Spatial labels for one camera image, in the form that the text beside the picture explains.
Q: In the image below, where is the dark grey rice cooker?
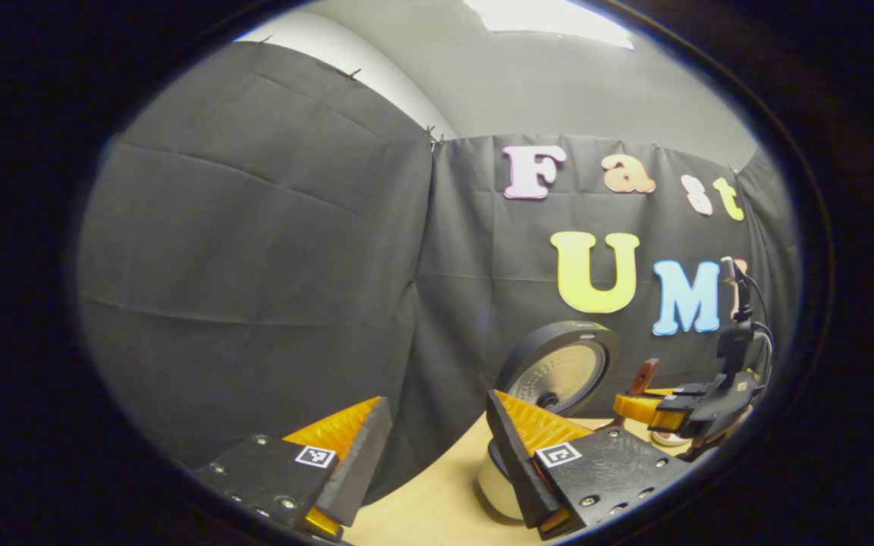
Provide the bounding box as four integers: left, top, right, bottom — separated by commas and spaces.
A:
478, 320, 621, 522

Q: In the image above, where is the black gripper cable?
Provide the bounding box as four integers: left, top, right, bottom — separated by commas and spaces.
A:
739, 271, 778, 384

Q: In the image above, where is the large ceiling light panel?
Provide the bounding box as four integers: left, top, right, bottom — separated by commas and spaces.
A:
461, 0, 635, 51

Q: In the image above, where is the black backdrop cloth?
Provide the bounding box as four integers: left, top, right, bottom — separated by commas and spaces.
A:
77, 42, 802, 501

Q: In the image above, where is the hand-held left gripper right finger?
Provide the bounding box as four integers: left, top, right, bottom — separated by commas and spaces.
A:
483, 391, 692, 541

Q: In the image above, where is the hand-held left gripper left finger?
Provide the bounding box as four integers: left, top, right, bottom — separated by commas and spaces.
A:
193, 396, 394, 544

